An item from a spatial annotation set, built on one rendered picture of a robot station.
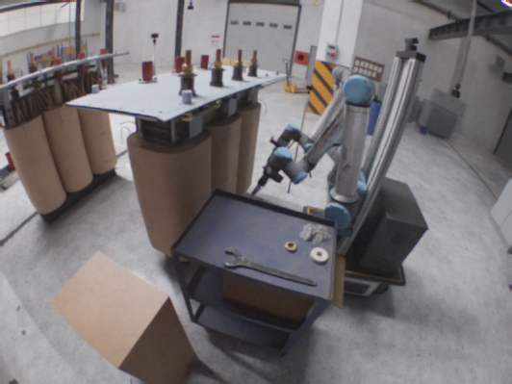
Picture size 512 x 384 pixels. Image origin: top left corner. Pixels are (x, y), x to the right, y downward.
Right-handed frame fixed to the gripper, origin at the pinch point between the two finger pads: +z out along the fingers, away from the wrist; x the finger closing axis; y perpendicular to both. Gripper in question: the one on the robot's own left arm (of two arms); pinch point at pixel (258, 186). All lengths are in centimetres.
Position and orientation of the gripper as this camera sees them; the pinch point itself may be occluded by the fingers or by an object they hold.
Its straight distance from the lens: 146.8
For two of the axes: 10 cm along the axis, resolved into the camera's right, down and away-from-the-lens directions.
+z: -4.3, 5.4, 7.2
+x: -4.1, 5.9, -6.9
